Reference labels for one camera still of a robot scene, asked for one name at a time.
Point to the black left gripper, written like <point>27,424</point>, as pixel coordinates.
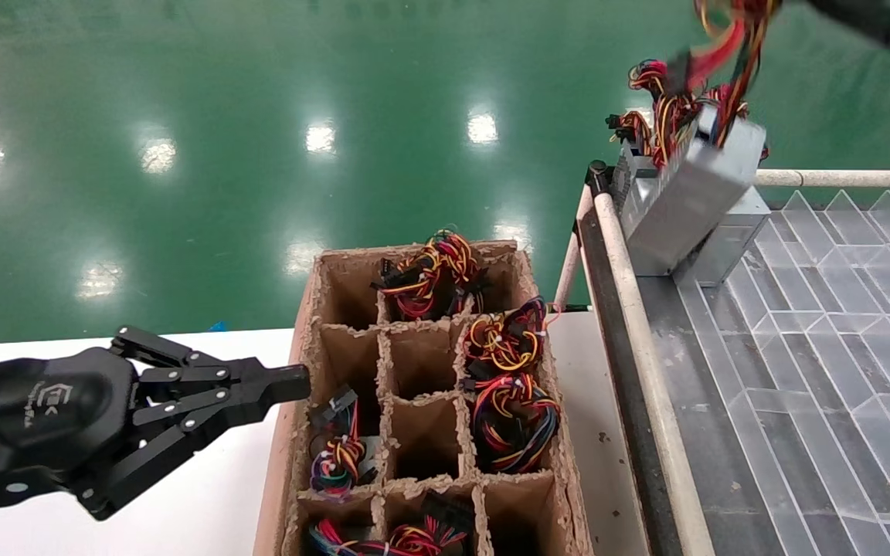
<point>35,417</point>

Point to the conveyor with clear plates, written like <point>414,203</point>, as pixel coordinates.
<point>636,324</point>

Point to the silver power supply with grille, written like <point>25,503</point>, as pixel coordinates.
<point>634,185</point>

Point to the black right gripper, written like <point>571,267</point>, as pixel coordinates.
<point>885,19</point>

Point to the clear acrylic divider tray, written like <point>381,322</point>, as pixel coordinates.
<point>839,371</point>

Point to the brown cardboard divided box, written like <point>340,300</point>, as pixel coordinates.
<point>426,363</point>

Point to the small blue object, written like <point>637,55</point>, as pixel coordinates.
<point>218,327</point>

